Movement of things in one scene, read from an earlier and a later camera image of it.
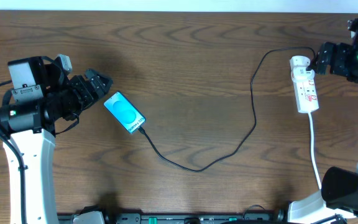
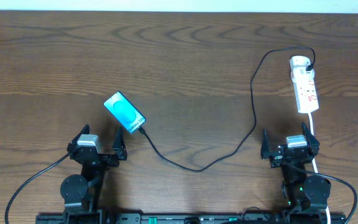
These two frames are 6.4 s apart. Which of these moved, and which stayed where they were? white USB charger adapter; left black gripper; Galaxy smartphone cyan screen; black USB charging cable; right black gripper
Moved: left black gripper; right black gripper
Stayed: white USB charger adapter; black USB charging cable; Galaxy smartphone cyan screen
